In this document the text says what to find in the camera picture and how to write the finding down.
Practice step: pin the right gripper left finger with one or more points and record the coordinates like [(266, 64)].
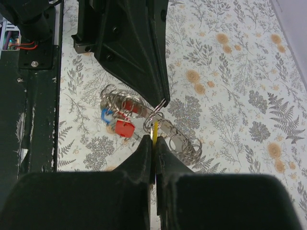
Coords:
[(129, 201)]

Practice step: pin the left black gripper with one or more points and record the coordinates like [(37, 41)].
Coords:
[(131, 43)]

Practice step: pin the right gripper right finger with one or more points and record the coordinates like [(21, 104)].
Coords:
[(177, 194)]

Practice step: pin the yellow key tag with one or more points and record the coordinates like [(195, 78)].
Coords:
[(155, 135)]

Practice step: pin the red key tag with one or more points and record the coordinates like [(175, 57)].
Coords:
[(124, 128)]

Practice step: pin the blue key tag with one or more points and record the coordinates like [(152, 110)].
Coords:
[(107, 116)]

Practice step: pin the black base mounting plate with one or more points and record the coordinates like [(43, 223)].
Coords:
[(29, 99)]

